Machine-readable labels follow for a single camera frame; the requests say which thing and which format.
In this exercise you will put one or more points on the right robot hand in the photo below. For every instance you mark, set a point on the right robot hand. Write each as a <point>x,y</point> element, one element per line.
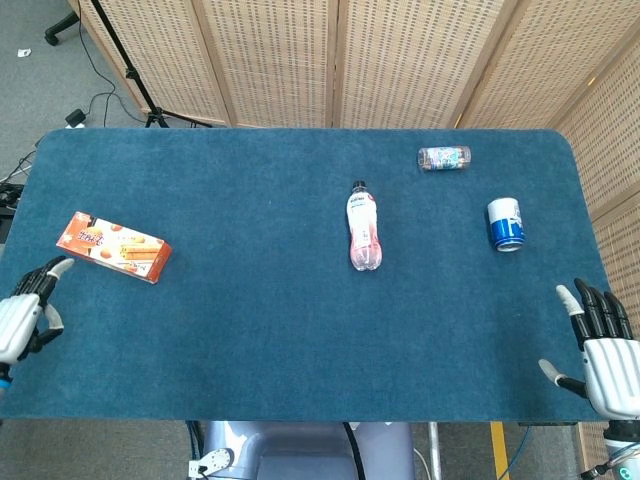
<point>612,370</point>

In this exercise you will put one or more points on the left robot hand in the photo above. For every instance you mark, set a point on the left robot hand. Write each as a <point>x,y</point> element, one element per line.
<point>20,320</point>

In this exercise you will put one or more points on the orange biscuit box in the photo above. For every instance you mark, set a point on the orange biscuit box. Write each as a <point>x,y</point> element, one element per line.
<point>115,245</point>

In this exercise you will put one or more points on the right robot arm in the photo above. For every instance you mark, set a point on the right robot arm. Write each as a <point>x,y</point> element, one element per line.
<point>625,450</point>

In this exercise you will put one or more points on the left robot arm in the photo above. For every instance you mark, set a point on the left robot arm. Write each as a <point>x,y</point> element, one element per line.
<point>4,382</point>

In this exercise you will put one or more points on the black floor device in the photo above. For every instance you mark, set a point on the black floor device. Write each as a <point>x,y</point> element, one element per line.
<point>10,197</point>

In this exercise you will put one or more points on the blue and white can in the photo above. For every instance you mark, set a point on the blue and white can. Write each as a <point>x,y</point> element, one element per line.
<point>506,225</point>

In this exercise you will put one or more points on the metal table leg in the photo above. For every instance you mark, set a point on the metal table leg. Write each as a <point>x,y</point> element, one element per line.
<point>434,450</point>

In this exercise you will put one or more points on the black power adapter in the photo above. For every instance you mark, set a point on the black power adapter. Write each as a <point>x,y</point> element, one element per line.
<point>75,118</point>

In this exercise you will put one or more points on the blue table mat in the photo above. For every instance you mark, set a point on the blue table mat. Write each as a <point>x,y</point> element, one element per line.
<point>250,325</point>

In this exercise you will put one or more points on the white paper scrap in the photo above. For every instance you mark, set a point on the white paper scrap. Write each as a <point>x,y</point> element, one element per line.
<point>24,53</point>

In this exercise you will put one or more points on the black tripod stand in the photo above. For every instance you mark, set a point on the black tripod stand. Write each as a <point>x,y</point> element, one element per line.
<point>131,75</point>

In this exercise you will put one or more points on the clear plastic snack jar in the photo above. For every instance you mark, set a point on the clear plastic snack jar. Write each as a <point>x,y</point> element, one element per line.
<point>444,159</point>

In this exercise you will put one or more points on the pink drink bottle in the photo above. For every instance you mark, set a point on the pink drink bottle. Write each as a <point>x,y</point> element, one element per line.
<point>363,230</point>

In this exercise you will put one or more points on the black office chair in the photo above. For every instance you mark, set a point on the black office chair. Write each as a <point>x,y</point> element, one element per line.
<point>60,29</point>

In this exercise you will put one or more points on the grey robot torso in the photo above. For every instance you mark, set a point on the grey robot torso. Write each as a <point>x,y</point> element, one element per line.
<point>300,450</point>

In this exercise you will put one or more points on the woven folding screen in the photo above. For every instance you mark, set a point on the woven folding screen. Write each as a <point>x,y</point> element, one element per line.
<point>275,60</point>

